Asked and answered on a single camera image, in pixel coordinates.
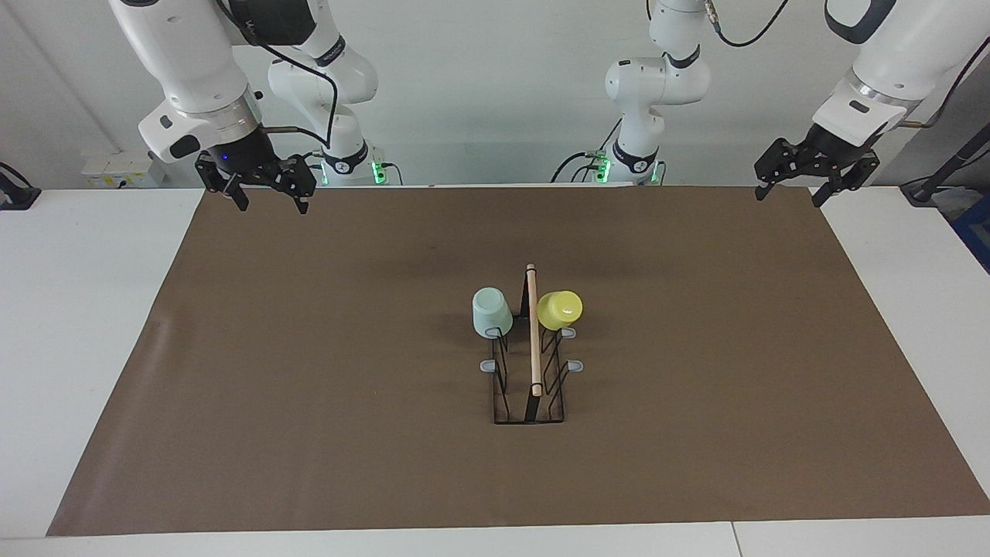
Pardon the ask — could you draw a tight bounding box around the grey plastic bag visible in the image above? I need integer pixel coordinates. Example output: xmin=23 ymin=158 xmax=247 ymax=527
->
xmin=932 ymin=186 xmax=979 ymax=222

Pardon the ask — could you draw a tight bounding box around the black tripod stand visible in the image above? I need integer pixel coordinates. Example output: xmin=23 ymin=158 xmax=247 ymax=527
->
xmin=901 ymin=122 xmax=990 ymax=207

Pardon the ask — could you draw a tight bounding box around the light green plastic cup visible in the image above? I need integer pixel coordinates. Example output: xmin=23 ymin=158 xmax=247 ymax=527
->
xmin=472 ymin=287 xmax=514 ymax=339

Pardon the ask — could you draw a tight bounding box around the brown table mat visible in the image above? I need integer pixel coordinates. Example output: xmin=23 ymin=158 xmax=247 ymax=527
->
xmin=46 ymin=184 xmax=990 ymax=537

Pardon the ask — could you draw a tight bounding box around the white power strip box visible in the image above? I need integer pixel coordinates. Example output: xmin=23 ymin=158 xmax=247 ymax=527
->
xmin=83 ymin=152 xmax=203 ymax=189

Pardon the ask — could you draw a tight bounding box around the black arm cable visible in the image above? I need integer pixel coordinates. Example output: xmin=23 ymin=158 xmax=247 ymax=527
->
xmin=702 ymin=0 xmax=990 ymax=128
xmin=217 ymin=0 xmax=339 ymax=152

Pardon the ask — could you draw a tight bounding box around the yellow plastic cup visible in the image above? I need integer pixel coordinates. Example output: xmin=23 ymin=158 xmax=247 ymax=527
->
xmin=537 ymin=291 xmax=583 ymax=330

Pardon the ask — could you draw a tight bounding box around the blue box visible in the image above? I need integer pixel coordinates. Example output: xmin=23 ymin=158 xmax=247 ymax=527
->
xmin=950 ymin=193 xmax=990 ymax=273

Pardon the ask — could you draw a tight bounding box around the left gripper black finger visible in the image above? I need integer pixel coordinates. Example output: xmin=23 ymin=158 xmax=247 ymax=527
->
xmin=754 ymin=138 xmax=809 ymax=202
xmin=812 ymin=151 xmax=881 ymax=208

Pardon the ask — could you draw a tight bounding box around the black table clamp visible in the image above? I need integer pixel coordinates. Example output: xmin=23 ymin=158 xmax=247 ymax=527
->
xmin=0 ymin=161 xmax=41 ymax=211

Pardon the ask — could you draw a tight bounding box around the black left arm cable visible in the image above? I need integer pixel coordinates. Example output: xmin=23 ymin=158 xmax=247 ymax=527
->
xmin=702 ymin=0 xmax=990 ymax=128

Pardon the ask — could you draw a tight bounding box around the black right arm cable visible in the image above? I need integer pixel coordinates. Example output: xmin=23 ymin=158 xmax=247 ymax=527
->
xmin=217 ymin=0 xmax=339 ymax=152

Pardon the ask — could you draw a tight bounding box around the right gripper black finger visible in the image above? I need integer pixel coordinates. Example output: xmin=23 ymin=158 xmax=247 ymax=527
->
xmin=195 ymin=152 xmax=250 ymax=212
xmin=267 ymin=155 xmax=318 ymax=215

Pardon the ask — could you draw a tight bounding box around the black wire cup rack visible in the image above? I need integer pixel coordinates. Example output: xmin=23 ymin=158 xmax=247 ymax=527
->
xmin=480 ymin=263 xmax=585 ymax=425

